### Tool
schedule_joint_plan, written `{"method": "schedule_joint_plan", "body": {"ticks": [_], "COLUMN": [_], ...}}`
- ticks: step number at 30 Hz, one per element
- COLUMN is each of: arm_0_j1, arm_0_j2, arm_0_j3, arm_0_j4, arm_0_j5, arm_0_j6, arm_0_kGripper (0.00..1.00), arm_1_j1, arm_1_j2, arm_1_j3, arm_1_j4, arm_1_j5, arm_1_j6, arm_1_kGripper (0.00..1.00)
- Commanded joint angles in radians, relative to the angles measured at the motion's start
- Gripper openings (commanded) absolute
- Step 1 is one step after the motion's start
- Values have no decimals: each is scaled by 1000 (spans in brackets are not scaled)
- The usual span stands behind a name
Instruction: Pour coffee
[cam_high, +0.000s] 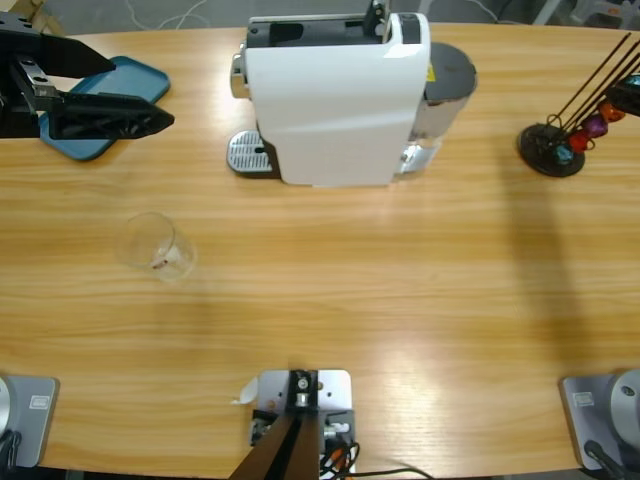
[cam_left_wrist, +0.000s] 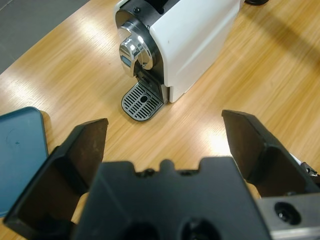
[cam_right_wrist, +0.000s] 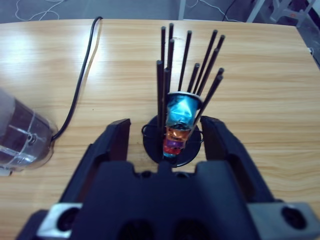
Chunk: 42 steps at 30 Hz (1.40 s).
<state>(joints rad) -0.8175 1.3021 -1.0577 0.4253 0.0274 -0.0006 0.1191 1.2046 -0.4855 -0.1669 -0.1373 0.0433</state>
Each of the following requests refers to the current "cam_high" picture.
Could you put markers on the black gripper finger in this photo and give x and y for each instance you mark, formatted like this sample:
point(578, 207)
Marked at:
point(65, 55)
point(110, 117)
point(627, 100)

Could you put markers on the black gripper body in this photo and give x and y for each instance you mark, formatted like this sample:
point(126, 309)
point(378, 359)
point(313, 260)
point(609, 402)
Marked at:
point(15, 110)

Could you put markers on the teal coffee capsule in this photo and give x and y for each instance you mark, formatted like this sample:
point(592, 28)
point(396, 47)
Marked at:
point(564, 155)
point(635, 80)

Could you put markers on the clear glass cup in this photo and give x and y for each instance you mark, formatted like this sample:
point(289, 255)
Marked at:
point(157, 247)

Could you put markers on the grey coffee machine lever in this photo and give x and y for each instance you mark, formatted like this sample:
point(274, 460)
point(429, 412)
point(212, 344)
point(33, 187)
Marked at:
point(376, 17)

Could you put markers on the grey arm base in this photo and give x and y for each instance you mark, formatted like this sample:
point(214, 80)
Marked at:
point(32, 415)
point(610, 415)

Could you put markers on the orange coffee capsule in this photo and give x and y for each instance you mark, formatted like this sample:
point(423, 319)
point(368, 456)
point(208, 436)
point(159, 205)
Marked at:
point(611, 112)

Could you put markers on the purple coffee capsule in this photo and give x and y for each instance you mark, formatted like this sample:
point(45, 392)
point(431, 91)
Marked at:
point(596, 126)

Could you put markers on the red coffee capsule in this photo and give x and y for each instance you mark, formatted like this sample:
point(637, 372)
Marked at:
point(581, 141)

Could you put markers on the white capsule coffee machine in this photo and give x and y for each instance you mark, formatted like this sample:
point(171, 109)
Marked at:
point(330, 110)

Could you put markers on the teal plastic tray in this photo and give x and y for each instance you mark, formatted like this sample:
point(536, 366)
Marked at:
point(150, 82)

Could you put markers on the grey plastic stool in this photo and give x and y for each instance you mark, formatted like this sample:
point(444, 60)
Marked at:
point(595, 12)

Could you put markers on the black capsule holder with rods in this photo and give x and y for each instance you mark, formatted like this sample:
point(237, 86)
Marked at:
point(537, 145)

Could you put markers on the clear water tank black lid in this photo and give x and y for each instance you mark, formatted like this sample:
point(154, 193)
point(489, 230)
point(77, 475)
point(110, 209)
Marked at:
point(450, 70)

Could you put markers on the yellow warning sticker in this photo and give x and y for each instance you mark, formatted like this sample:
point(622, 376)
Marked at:
point(429, 75)

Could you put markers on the white paper tag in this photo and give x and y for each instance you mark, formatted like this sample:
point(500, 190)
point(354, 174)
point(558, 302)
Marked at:
point(247, 392)

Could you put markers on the wooden frame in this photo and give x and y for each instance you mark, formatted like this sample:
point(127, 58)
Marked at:
point(47, 20)

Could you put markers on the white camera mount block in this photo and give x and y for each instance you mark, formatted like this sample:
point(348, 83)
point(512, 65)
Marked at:
point(335, 390)

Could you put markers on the dark camera post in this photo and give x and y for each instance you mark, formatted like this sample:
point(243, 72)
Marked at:
point(285, 450)

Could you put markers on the black bracket with connectors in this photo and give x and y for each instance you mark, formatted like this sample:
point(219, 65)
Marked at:
point(345, 422)

